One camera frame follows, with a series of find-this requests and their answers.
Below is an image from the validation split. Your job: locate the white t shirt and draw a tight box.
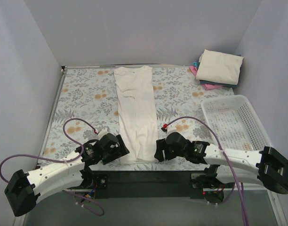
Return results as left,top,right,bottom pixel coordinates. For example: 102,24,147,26
114,65,159,163

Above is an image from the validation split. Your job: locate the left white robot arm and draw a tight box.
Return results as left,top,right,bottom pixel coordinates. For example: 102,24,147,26
4,133,129,217

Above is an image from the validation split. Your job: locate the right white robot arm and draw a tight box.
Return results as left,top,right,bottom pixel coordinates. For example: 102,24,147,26
154,132,288,194

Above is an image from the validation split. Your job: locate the floral table mat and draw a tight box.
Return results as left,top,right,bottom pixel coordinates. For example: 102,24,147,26
38,67,233,166

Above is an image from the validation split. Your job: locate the white plastic basket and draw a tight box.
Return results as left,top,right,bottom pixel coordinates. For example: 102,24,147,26
201,95,272,151

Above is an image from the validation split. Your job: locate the pink folded t shirt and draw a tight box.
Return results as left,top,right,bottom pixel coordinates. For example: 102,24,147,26
189,65,223,90

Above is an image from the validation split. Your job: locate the cream folded t shirt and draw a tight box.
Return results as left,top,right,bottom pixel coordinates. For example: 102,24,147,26
196,49,244,85

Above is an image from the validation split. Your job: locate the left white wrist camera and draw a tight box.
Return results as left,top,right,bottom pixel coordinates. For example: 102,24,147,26
97,127,109,140

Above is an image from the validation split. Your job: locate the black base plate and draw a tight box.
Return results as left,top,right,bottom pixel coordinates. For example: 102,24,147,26
66,169,226,200

